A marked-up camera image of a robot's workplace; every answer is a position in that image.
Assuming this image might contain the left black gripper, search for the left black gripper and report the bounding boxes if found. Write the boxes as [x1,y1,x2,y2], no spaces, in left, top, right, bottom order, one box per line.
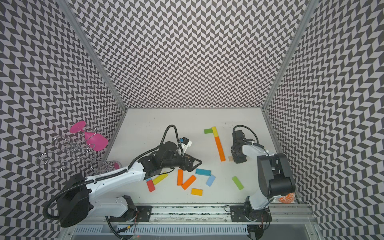
[162,152,203,172]

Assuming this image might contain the yellow block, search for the yellow block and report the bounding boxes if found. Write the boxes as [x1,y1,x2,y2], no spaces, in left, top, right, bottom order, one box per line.
[212,127,219,138]

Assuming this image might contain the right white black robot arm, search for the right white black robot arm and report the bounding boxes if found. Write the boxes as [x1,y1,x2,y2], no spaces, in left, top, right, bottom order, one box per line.
[231,125,296,223]

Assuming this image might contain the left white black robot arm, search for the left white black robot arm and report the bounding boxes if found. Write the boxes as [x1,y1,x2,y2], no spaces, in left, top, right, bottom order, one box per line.
[42,137,203,228]

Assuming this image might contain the teal block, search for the teal block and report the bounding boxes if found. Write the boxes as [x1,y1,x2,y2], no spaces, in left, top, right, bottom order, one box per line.
[196,169,211,176]

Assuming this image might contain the light blue small block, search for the light blue small block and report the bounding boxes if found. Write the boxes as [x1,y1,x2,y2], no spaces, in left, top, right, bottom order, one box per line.
[206,175,216,187]

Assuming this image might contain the orange vertical block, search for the orange vertical block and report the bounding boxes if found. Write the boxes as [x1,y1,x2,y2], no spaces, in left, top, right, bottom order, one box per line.
[177,169,184,186]

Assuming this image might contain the orange diagonal block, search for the orange diagonal block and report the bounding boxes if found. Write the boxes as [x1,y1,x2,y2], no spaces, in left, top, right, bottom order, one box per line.
[182,175,197,190]

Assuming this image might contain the green long block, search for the green long block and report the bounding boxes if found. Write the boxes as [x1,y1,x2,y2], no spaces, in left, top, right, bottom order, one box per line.
[232,176,244,191]

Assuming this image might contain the yellow-orange bottom block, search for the yellow-orange bottom block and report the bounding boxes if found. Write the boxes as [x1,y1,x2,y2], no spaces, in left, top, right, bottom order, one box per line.
[191,188,203,197]

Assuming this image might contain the yellow-green long block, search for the yellow-green long block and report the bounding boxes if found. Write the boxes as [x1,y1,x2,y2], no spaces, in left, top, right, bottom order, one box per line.
[153,174,169,185]

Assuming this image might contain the red small block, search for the red small block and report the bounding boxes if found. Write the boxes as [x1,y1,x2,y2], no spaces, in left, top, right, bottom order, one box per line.
[146,180,156,193]

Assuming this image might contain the orange patterned bowl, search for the orange patterned bowl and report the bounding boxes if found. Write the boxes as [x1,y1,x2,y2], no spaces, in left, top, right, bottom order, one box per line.
[278,193,295,204]

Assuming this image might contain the pink plastic wine glass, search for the pink plastic wine glass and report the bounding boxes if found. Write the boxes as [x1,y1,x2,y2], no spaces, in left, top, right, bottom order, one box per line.
[70,121,109,152]

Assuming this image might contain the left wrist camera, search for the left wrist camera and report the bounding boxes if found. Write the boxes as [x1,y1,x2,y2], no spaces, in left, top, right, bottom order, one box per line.
[180,137,192,152]

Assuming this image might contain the aluminium mounting rail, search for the aluminium mounting rail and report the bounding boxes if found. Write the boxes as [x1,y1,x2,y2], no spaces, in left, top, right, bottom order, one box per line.
[70,203,317,226]

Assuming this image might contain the silver wire glass rack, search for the silver wire glass rack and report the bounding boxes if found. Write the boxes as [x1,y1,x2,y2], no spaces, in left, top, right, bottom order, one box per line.
[35,127,106,174]

